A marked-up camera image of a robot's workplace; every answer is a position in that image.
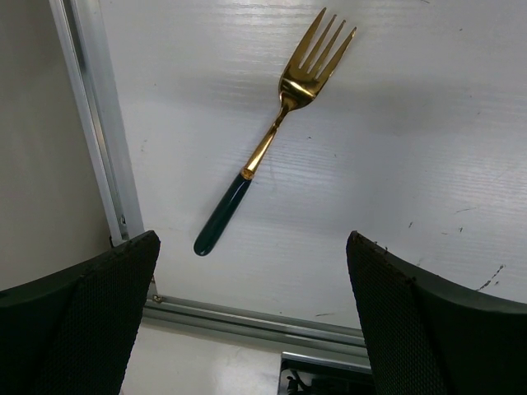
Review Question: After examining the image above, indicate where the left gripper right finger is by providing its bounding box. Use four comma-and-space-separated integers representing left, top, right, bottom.
347, 231, 526, 394

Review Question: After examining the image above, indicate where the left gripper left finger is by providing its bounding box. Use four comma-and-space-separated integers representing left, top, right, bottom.
1, 230, 161, 394

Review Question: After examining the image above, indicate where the gold fork black handle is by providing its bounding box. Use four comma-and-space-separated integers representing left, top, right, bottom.
193, 7, 357, 257

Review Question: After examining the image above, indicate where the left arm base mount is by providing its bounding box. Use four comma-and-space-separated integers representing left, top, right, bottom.
277, 352, 376, 395

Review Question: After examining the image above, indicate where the aluminium table frame rail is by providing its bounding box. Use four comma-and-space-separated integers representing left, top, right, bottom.
49, 1, 370, 369

